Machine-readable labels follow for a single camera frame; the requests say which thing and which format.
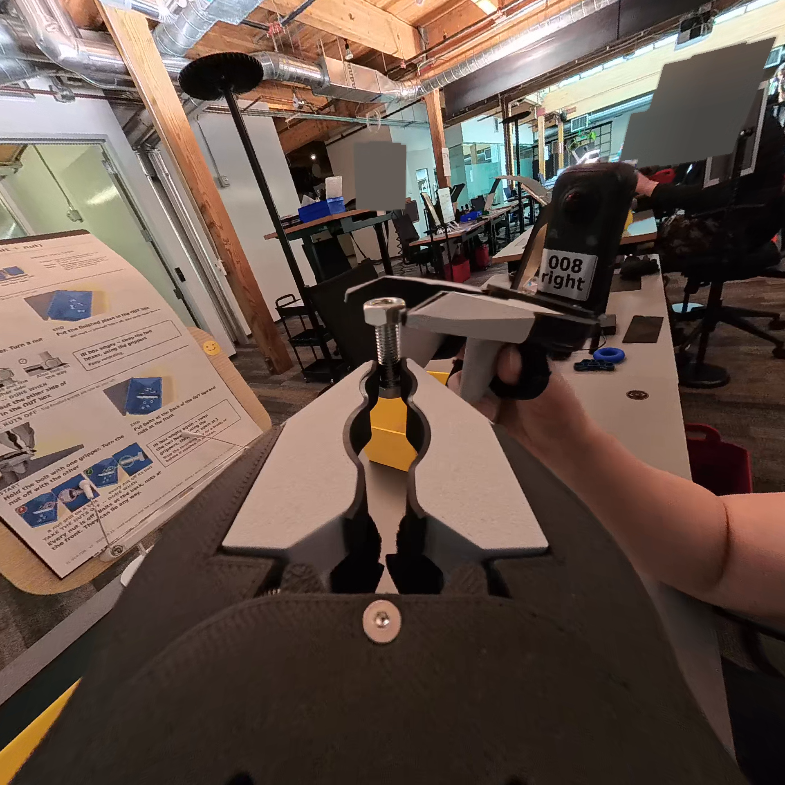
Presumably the black flat pad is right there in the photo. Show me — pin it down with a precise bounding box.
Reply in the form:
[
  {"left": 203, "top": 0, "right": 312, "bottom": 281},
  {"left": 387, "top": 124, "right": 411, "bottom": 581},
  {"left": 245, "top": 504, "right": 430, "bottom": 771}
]
[{"left": 622, "top": 314, "right": 665, "bottom": 345}]

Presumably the black floor lamp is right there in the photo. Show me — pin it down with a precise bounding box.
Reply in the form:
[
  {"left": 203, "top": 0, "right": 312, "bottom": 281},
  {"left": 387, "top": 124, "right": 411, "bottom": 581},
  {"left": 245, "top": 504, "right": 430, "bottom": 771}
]
[{"left": 178, "top": 52, "right": 337, "bottom": 384}]

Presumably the wooden post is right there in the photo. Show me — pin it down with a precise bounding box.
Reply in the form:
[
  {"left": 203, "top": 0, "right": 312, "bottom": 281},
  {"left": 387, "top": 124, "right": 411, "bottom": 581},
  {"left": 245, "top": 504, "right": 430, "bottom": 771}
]
[{"left": 97, "top": 0, "right": 295, "bottom": 376}]

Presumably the black high-back chair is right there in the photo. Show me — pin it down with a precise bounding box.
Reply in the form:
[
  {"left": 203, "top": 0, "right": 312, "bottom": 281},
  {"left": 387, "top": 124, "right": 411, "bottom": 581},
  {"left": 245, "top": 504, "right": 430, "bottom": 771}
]
[{"left": 303, "top": 262, "right": 384, "bottom": 369}]

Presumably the ceiling projector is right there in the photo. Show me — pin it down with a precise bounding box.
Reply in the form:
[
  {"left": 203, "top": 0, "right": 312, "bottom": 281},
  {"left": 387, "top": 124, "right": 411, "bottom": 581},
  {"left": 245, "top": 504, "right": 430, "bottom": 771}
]
[{"left": 675, "top": 13, "right": 717, "bottom": 51}]

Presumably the person's right hand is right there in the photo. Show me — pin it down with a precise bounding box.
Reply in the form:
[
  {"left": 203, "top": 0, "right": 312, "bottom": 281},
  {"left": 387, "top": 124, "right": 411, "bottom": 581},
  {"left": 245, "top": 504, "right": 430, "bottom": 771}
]
[{"left": 448, "top": 345, "right": 592, "bottom": 458}]

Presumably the person's right forearm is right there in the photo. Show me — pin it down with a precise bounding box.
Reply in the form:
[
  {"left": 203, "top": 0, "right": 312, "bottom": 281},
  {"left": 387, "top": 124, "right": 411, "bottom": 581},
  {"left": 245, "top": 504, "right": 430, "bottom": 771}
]
[{"left": 552, "top": 399, "right": 785, "bottom": 632}]

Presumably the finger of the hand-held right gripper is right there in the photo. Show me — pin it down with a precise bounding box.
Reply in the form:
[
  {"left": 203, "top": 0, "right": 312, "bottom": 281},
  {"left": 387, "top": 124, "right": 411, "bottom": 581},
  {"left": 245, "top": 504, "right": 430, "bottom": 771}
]
[
  {"left": 345, "top": 276, "right": 493, "bottom": 307},
  {"left": 401, "top": 291, "right": 553, "bottom": 344}
]

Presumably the instruction sheet board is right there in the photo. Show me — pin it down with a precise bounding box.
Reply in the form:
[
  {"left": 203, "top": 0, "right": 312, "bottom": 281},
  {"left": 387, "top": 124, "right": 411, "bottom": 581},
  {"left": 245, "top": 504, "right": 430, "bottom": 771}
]
[{"left": 0, "top": 229, "right": 272, "bottom": 594}]

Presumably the yellow plastic bin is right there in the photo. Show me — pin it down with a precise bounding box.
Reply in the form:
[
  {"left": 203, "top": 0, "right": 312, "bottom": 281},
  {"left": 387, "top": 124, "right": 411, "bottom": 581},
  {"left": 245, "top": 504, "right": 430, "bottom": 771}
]
[
  {"left": 362, "top": 370, "right": 456, "bottom": 473},
  {"left": 0, "top": 680, "right": 82, "bottom": 775}
]

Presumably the black office chair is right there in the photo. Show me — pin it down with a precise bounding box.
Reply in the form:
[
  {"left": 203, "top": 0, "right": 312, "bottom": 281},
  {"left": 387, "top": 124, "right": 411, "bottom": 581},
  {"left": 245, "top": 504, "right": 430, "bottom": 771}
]
[{"left": 650, "top": 110, "right": 785, "bottom": 388}]

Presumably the steel hex nut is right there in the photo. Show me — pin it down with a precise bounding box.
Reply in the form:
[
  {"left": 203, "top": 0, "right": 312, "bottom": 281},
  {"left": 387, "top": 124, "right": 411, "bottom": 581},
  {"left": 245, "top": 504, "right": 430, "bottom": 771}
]
[{"left": 363, "top": 297, "right": 408, "bottom": 327}]

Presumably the silver ventilation duct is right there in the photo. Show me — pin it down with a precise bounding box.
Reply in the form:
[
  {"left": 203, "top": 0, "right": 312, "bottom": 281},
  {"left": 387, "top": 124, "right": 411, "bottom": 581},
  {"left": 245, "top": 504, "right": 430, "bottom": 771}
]
[{"left": 0, "top": 0, "right": 442, "bottom": 108}]

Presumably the black utility cart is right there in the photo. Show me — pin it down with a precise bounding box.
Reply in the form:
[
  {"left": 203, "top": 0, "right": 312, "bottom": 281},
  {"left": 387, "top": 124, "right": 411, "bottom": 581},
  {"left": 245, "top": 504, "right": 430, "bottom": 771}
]
[{"left": 274, "top": 293, "right": 339, "bottom": 382}]

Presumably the blue storage bin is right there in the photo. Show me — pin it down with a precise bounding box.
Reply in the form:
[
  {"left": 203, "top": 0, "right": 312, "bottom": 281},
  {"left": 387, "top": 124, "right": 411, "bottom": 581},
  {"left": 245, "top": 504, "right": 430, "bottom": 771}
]
[{"left": 298, "top": 197, "right": 347, "bottom": 223}]

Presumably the wooden top standing desk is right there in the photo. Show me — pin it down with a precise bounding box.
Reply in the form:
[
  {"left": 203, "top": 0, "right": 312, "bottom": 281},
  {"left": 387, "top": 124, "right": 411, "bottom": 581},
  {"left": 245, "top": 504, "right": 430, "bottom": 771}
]
[{"left": 264, "top": 209, "right": 401, "bottom": 296}]

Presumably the glass door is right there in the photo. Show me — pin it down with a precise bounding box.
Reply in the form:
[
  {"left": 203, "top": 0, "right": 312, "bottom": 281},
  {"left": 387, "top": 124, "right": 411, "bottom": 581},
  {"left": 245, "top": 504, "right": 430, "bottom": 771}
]
[{"left": 0, "top": 138, "right": 203, "bottom": 335}]

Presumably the red plastic crate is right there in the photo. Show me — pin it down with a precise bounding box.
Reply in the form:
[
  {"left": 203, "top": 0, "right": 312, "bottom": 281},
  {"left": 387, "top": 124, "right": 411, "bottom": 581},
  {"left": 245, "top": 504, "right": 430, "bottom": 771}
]
[{"left": 684, "top": 423, "right": 755, "bottom": 496}]

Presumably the wooden top office desk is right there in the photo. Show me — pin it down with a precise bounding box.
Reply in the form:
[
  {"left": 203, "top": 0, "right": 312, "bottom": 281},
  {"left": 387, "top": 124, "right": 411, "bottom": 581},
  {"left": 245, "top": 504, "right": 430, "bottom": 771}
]
[{"left": 493, "top": 209, "right": 658, "bottom": 266}]

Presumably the white board stand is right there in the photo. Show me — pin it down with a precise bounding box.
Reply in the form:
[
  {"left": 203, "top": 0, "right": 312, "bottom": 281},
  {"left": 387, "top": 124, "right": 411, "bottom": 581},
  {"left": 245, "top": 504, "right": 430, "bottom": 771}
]
[{"left": 118, "top": 543, "right": 151, "bottom": 592}]

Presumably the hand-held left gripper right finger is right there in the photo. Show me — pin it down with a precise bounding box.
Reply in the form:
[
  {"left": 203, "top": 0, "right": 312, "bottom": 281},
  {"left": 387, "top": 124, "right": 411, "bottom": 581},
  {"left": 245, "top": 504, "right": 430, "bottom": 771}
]
[{"left": 386, "top": 359, "right": 548, "bottom": 592}]

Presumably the steel hex bolt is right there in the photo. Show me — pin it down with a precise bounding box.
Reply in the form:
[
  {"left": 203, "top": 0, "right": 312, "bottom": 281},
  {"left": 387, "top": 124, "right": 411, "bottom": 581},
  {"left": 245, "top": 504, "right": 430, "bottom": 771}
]
[{"left": 375, "top": 324, "right": 407, "bottom": 401}]

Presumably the tilted dark board on stand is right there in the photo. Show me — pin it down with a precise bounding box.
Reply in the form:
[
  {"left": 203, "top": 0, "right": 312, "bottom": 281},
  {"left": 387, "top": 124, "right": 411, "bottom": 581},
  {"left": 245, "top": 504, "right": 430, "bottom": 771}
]
[{"left": 512, "top": 211, "right": 556, "bottom": 290}]

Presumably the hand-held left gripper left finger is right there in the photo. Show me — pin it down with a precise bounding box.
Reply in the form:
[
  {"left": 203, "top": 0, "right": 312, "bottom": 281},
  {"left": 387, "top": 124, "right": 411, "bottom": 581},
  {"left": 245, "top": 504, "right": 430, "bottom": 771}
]
[{"left": 222, "top": 361, "right": 386, "bottom": 592}]

